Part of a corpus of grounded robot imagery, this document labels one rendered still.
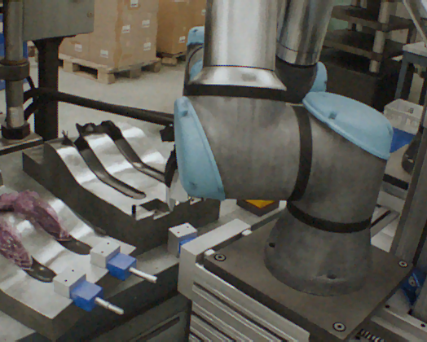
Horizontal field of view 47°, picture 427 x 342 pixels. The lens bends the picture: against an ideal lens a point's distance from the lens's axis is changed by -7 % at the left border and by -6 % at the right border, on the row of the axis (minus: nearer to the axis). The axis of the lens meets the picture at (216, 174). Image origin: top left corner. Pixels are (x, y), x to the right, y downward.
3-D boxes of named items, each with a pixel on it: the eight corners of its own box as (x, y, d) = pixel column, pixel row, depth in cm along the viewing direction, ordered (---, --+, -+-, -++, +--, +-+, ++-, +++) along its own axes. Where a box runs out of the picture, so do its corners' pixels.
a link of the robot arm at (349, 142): (389, 224, 62) (417, 123, 56) (288, 223, 60) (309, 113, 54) (356, 181, 73) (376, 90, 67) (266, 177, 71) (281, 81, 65)
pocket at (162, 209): (170, 221, 112) (171, 206, 111) (151, 229, 108) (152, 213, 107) (156, 212, 115) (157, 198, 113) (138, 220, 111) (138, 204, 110)
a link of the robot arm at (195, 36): (189, 32, 84) (186, 23, 92) (183, 94, 89) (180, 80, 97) (235, 36, 86) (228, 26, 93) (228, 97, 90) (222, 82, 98)
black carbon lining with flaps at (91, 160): (186, 190, 122) (189, 153, 118) (132, 211, 111) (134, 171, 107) (99, 142, 142) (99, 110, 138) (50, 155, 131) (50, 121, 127)
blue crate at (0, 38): (29, 62, 461) (29, 39, 452) (-5, 70, 429) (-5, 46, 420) (-5, 52, 488) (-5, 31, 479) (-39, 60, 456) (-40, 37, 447)
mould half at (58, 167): (218, 218, 126) (225, 168, 120) (135, 256, 108) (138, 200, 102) (97, 149, 155) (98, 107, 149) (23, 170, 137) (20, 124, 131)
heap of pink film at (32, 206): (79, 234, 102) (78, 200, 99) (19, 276, 88) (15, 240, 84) (-7, 196, 111) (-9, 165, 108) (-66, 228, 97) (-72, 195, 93)
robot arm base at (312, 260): (385, 264, 72) (404, 204, 67) (333, 311, 61) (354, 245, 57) (301, 222, 80) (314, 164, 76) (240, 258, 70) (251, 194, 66)
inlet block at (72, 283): (130, 316, 87) (131, 292, 85) (114, 332, 83) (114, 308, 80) (72, 288, 91) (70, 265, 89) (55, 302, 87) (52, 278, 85)
